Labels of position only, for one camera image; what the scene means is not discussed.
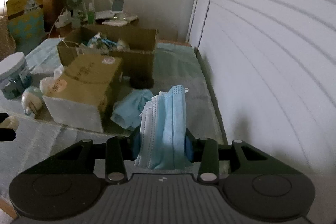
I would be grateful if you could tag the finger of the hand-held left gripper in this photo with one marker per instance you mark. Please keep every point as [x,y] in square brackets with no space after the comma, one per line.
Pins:
[6,134]
[3,116]

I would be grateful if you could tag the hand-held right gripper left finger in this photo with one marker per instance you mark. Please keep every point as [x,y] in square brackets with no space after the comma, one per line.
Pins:
[135,145]

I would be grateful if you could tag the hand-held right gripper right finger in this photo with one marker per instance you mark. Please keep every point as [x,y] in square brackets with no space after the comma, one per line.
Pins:
[188,148]

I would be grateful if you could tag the stack of blue face masks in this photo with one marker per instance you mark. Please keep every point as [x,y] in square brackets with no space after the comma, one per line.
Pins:
[168,129]

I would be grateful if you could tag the glittery white blue pouch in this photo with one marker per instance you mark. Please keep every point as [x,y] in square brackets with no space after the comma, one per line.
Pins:
[95,41]

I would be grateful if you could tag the grey blue checked blanket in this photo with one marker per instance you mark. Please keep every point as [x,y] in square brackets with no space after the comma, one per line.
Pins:
[39,140]

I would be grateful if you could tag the plush sheep toy blue hood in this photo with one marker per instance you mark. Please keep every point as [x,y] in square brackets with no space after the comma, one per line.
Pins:
[32,100]

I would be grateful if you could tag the crumpled blue face mask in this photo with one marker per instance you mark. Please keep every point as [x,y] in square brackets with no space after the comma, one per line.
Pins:
[130,108]

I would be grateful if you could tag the clear jar white lid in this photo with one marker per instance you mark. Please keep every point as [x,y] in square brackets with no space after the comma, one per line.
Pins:
[15,74]

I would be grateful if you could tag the white gauze pouch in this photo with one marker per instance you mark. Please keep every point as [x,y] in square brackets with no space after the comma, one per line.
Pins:
[48,85]

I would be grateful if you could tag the black fuzzy ball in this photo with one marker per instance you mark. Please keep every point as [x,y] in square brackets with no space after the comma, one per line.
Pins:
[141,82]

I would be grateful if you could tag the brown dotted cloth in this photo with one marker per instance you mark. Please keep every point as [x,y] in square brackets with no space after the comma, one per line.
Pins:
[6,37]

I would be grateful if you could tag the closed brown cardboard box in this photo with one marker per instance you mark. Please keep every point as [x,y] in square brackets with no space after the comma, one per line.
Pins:
[84,82]

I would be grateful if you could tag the light blue towel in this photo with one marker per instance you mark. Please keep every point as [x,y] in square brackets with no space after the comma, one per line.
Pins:
[178,61]

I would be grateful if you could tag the yellow blue paper bag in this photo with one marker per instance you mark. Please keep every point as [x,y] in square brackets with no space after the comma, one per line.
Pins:
[25,22]

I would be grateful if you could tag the wooden nightstand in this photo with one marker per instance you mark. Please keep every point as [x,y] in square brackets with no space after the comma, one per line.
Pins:
[65,29]

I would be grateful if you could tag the green bottle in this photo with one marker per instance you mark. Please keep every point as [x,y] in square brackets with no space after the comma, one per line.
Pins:
[91,15]

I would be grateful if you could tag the white router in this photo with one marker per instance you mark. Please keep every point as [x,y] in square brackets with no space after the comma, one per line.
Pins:
[103,14]

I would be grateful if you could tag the small green desk fan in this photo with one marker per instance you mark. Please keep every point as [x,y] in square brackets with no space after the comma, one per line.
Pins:
[74,1]

